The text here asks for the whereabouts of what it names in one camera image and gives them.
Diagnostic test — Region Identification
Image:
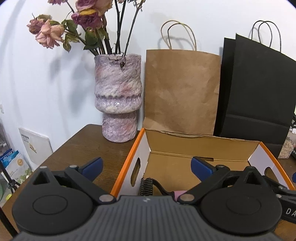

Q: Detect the pink handled pet comb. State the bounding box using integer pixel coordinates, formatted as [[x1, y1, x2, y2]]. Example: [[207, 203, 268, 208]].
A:
[[138, 178, 187, 201]]

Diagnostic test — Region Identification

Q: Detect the clear jar of seeds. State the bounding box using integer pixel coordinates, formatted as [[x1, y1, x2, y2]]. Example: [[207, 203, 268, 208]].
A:
[[278, 133, 295, 159]]

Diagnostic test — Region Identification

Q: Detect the red cardboard box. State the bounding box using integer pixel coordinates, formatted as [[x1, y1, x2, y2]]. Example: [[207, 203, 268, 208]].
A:
[[111, 128, 295, 197]]

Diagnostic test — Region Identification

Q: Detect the blue white package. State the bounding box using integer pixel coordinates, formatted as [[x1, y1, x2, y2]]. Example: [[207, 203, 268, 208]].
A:
[[1, 149, 32, 184]]

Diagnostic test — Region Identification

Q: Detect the black light stand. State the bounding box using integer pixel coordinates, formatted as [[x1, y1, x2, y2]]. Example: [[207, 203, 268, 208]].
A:
[[0, 159, 22, 238]]

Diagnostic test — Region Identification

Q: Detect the black paper bag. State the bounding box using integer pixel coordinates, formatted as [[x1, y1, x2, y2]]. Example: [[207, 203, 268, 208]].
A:
[[214, 35, 295, 158]]

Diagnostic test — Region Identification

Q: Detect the brown paper bag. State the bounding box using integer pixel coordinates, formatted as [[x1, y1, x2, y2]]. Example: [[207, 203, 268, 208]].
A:
[[141, 19, 222, 136]]

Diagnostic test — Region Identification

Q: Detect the pink textured ceramic vase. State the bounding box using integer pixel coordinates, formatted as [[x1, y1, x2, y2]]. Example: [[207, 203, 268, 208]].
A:
[[94, 54, 142, 143]]

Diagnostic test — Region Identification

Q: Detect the dried rose bouquet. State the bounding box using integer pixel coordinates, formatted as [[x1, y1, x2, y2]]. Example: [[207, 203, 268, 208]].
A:
[[27, 1, 145, 56]]

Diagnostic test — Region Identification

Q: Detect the white booklet against wall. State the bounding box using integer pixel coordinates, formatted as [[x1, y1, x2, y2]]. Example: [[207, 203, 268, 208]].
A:
[[19, 128, 53, 166]]

